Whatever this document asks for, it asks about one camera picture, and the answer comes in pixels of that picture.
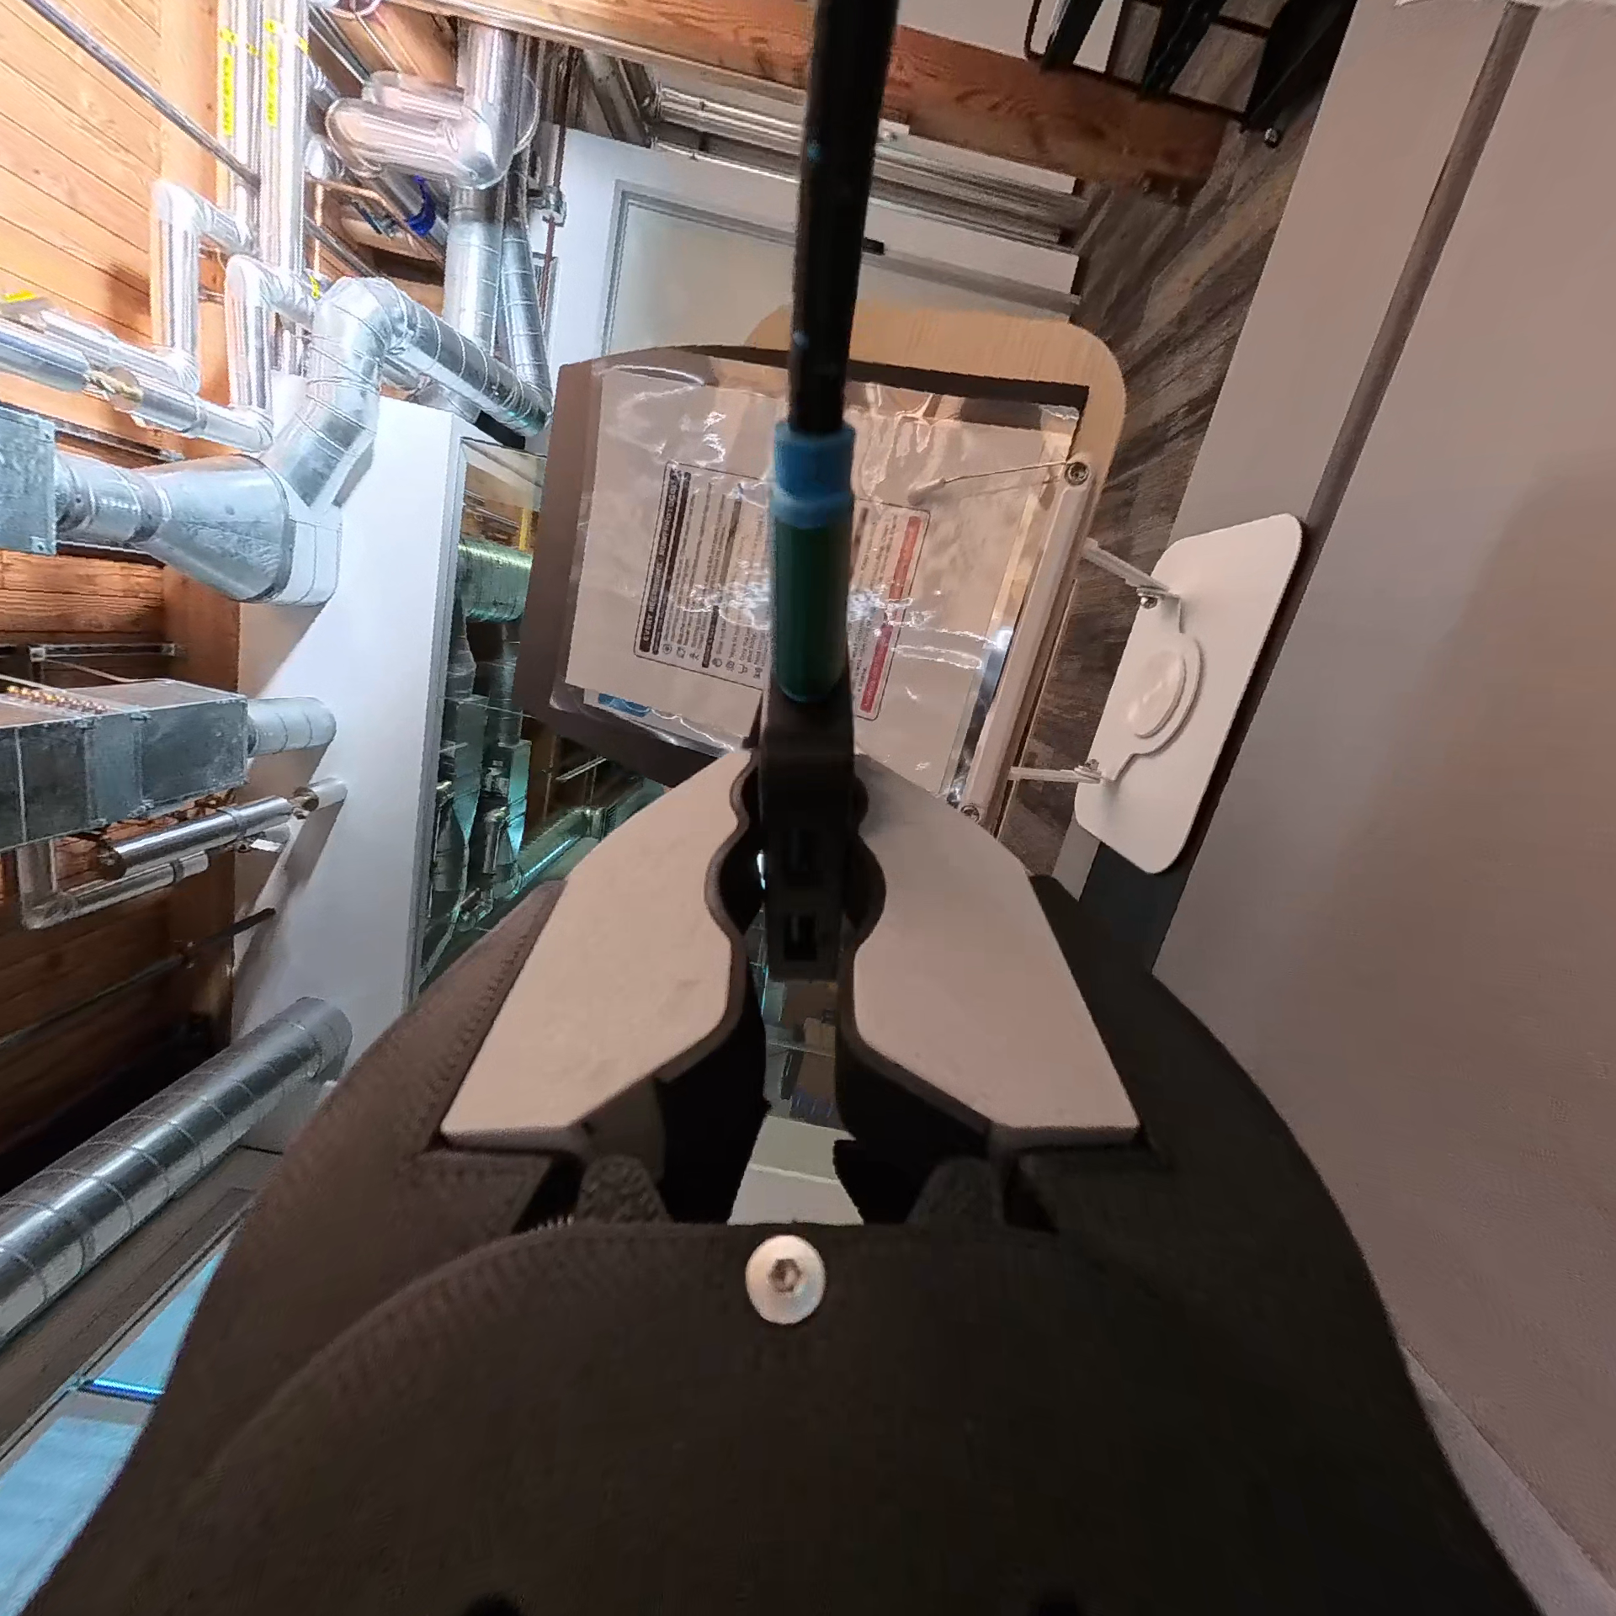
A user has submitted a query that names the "black braided green-plug hdmi cable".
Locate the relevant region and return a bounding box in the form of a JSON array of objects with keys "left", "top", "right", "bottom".
[{"left": 772, "top": 0, "right": 899, "bottom": 703}]

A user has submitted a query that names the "silver ceiling ductwork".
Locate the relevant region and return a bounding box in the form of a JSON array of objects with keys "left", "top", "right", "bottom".
[{"left": 0, "top": 0, "right": 557, "bottom": 936}]

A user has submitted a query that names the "black display board instruction sheet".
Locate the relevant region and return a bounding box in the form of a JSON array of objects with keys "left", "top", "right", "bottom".
[{"left": 511, "top": 353, "right": 1092, "bottom": 834}]

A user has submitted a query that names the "black usb hub adapter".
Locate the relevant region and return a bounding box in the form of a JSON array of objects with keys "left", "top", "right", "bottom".
[{"left": 753, "top": 680, "right": 867, "bottom": 988}]

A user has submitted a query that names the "white door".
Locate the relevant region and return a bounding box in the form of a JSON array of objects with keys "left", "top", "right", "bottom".
[{"left": 555, "top": 126, "right": 1086, "bottom": 380}]

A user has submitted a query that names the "black wire rolling cart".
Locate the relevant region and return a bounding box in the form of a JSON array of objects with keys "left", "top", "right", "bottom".
[{"left": 1023, "top": 0, "right": 1357, "bottom": 140}]

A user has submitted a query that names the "ribbed silver round duct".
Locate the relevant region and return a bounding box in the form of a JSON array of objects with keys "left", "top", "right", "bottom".
[{"left": 0, "top": 996, "right": 355, "bottom": 1346}]

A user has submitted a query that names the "white display stand base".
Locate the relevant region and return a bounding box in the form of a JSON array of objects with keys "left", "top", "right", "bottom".
[{"left": 1073, "top": 511, "right": 1307, "bottom": 874}]

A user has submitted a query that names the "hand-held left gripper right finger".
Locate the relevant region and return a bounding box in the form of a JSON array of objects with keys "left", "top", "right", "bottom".
[{"left": 832, "top": 765, "right": 1146, "bottom": 1225}]

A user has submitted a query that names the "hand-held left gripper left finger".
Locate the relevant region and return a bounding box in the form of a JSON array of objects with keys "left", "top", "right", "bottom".
[{"left": 438, "top": 749, "right": 767, "bottom": 1225}]

